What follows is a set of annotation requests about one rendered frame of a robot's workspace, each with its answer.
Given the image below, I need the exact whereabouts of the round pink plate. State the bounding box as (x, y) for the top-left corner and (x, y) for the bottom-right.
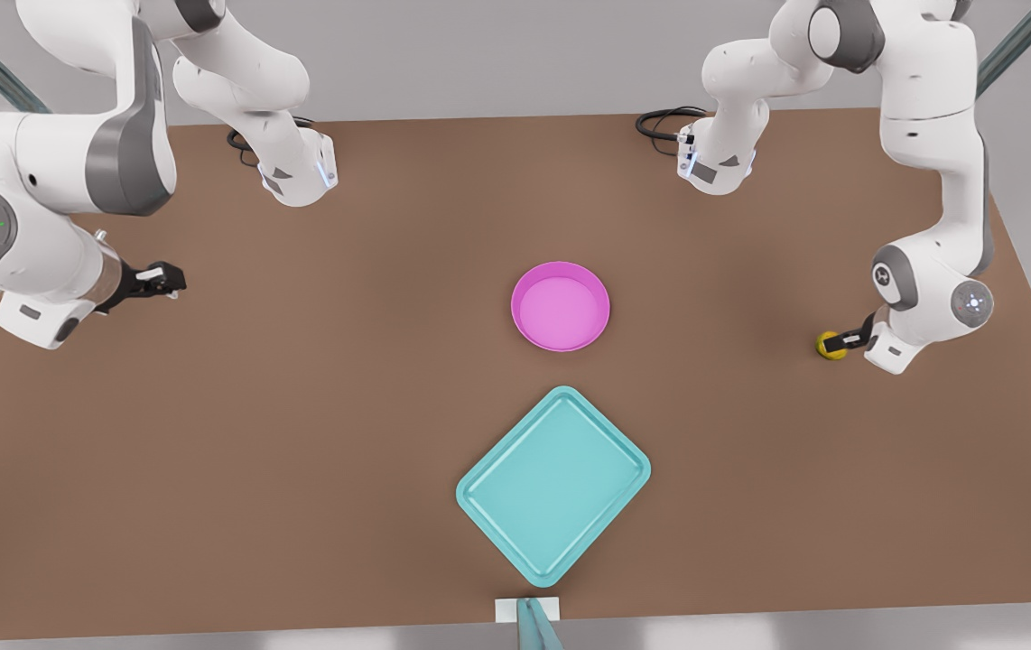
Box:
(510, 261), (612, 353)

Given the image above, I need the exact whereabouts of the teal rectangular tray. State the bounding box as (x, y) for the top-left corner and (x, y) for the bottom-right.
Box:
(455, 385), (653, 590)

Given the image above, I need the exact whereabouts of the black cable loop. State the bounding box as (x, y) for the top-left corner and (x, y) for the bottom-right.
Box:
(635, 106), (712, 160)
(226, 115), (316, 170)

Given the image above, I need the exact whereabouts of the white post foot plate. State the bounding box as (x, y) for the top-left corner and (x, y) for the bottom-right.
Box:
(494, 596), (562, 625)

